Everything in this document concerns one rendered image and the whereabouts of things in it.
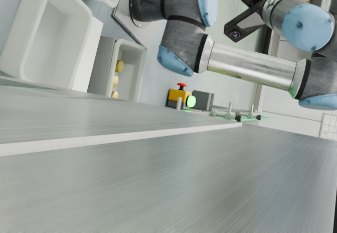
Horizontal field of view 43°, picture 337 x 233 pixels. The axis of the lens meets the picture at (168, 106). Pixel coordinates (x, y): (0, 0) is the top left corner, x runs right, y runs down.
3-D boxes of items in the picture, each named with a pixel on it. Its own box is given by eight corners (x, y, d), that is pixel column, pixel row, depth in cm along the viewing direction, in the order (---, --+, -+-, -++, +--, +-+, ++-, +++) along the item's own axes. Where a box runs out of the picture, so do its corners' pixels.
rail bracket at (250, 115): (234, 115, 221) (260, 120, 216) (236, 102, 221) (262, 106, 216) (236, 115, 225) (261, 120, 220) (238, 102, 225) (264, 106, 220)
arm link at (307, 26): (323, 61, 75) (285, 44, 73) (296, 41, 85) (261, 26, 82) (347, 20, 73) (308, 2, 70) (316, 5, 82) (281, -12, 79)
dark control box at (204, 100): (189, 107, 192) (206, 110, 189) (192, 89, 191) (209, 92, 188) (195, 107, 199) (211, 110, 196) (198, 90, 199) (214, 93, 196)
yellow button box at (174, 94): (165, 106, 166) (183, 109, 164) (169, 87, 166) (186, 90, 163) (172, 106, 173) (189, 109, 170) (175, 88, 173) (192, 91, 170)
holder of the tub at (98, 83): (72, 137, 112) (97, 143, 109) (89, 34, 111) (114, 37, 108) (106, 134, 128) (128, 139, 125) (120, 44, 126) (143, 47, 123)
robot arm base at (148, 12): (144, -39, 126) (173, -36, 122) (161, -11, 140) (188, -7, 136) (126, 5, 123) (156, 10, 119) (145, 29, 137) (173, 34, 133)
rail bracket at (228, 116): (208, 116, 179) (239, 122, 174) (211, 99, 179) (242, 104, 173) (211, 116, 183) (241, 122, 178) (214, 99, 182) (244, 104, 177)
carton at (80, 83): (45, 109, 100) (65, 114, 97) (69, 12, 102) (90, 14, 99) (60, 113, 105) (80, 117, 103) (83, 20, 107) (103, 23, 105)
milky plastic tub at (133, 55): (76, 118, 111) (104, 124, 108) (90, 33, 110) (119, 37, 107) (110, 117, 127) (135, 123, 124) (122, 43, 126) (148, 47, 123)
